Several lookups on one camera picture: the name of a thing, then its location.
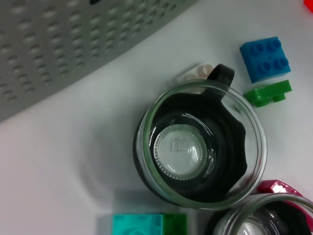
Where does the glass teacup black sleeve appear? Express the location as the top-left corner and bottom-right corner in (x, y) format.
(205, 192), (313, 235)
(133, 63), (268, 211)

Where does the flat green square brick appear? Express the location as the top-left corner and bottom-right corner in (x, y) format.
(162, 212), (188, 235)

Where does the blue square building brick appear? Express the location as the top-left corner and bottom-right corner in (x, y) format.
(239, 36), (292, 84)

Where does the grey perforated plastic storage bin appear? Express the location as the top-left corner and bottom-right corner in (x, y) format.
(0, 0), (201, 123)

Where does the teal square building brick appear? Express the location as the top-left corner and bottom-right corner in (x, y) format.
(111, 213), (164, 235)

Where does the small green stepped brick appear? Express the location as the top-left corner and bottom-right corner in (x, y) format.
(243, 79), (293, 108)

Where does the dark red curved brick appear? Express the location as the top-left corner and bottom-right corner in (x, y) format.
(256, 179), (305, 198)

